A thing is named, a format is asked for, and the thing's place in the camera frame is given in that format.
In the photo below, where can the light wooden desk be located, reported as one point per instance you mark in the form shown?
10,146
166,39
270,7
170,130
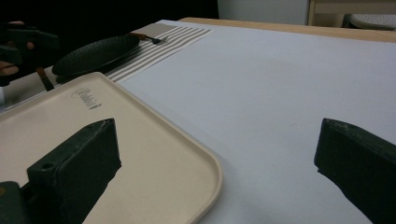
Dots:
327,7

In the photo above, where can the black round plate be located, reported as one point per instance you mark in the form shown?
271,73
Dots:
93,56

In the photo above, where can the white table cover sheet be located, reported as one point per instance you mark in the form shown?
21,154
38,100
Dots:
249,93

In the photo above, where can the black curtain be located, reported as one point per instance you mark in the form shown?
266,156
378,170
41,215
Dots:
93,15

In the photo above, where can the grey perforated chair seat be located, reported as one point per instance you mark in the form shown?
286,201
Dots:
373,21

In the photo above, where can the beige tray with rabbit print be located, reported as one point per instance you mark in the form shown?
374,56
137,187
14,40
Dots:
149,149

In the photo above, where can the white cabinet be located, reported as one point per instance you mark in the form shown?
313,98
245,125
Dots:
264,11

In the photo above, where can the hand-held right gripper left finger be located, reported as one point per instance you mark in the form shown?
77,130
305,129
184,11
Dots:
77,161

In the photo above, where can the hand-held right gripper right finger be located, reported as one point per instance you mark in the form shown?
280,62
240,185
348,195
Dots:
361,165

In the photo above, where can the grey striped placemat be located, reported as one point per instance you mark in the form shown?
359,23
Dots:
162,46

